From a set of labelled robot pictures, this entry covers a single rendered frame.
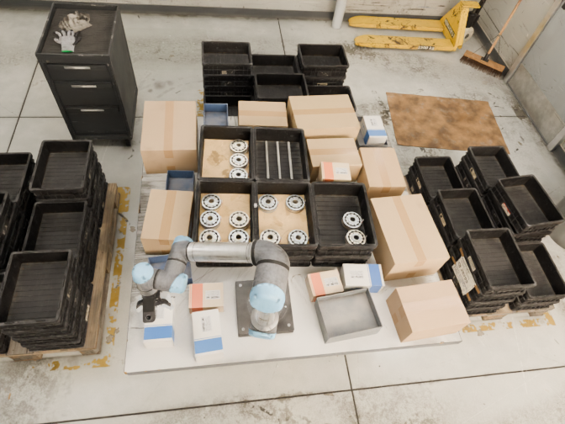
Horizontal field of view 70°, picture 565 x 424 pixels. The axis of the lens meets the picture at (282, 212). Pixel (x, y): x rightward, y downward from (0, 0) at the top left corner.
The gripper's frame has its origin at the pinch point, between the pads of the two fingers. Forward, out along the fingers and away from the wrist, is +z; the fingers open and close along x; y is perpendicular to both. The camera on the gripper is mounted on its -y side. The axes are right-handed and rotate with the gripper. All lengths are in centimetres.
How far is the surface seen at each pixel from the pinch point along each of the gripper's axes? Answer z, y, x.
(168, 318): 9.3, 0.1, -4.3
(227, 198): 5, 63, -33
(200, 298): 10.8, 9.3, -18.3
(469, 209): 50, 79, -205
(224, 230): 5, 42, -31
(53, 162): 39, 120, 75
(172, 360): 18.4, -16.1, -5.6
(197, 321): 9.3, -2.5, -16.8
